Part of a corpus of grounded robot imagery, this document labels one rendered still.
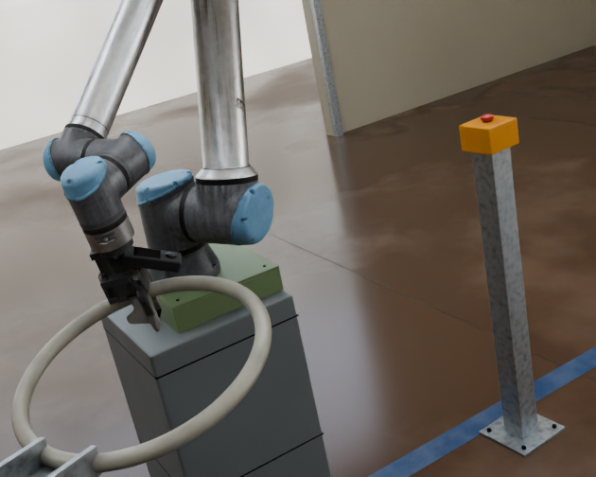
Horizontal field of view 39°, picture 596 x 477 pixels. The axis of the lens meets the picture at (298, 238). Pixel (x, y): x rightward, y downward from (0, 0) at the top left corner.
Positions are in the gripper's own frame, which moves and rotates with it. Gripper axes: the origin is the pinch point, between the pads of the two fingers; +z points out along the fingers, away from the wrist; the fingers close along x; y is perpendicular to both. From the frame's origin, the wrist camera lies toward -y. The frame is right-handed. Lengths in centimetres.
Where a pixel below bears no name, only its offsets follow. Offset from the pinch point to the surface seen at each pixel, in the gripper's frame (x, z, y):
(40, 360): 14.6, -7.8, 20.4
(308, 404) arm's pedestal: -25, 55, -20
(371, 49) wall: -518, 138, -109
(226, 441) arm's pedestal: -14, 50, 1
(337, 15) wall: -511, 100, -88
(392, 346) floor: -130, 129, -49
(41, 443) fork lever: 39.8, -8.7, 15.3
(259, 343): 29.3, -8.2, -22.4
